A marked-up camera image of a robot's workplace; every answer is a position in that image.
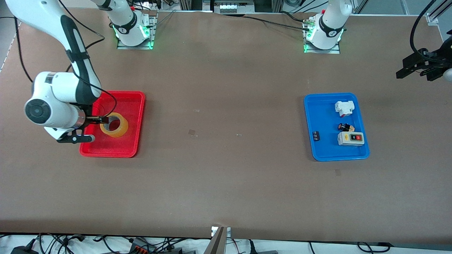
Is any yellow clear tape roll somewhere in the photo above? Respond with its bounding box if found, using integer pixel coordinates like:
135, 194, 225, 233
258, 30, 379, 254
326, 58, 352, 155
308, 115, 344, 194
100, 112, 129, 138

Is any red plastic tray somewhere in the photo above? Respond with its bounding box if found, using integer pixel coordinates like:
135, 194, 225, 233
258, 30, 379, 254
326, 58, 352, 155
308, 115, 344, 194
79, 91, 146, 158

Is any diagonal aluminium profile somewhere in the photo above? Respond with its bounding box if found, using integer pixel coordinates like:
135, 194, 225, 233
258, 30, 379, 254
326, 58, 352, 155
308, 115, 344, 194
426, 0, 452, 26

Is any white circuit breaker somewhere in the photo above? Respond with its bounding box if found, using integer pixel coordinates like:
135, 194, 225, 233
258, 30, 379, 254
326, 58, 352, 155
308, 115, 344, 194
335, 101, 355, 117

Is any blue plastic tray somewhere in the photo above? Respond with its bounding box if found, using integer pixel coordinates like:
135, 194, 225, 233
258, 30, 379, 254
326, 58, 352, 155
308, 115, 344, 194
304, 93, 370, 162

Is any orange black connector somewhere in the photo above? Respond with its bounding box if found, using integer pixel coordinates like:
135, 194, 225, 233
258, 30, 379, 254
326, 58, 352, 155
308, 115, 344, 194
129, 238, 156, 254

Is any black power adapter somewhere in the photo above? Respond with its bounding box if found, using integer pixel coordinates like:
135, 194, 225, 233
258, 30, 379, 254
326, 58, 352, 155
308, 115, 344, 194
11, 239, 38, 254

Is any aluminium profile beam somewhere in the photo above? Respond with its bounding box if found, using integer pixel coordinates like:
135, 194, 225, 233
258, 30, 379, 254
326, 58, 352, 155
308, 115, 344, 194
204, 227, 226, 254

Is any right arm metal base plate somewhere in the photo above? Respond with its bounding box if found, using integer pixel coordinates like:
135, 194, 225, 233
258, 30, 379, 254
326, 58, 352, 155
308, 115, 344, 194
117, 12, 156, 50

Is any grey switch box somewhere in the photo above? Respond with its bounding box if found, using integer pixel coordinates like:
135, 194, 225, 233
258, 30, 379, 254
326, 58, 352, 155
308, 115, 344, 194
337, 132, 364, 146

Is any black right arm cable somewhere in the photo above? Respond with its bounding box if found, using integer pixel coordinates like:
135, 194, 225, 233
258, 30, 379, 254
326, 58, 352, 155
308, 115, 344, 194
13, 0, 118, 119

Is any short black table cable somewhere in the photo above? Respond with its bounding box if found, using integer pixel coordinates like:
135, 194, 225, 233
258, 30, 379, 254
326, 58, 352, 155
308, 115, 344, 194
280, 11, 308, 23

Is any long black table cable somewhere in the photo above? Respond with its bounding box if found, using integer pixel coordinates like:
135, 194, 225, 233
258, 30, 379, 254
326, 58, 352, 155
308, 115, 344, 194
244, 16, 312, 30

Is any metal frame rack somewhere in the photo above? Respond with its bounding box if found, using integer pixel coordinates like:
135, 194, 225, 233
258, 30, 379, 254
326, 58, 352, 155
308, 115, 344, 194
178, 0, 283, 14

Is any black looped floor cable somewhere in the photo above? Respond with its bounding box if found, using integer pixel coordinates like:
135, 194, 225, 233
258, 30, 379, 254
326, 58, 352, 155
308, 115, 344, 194
357, 242, 392, 253

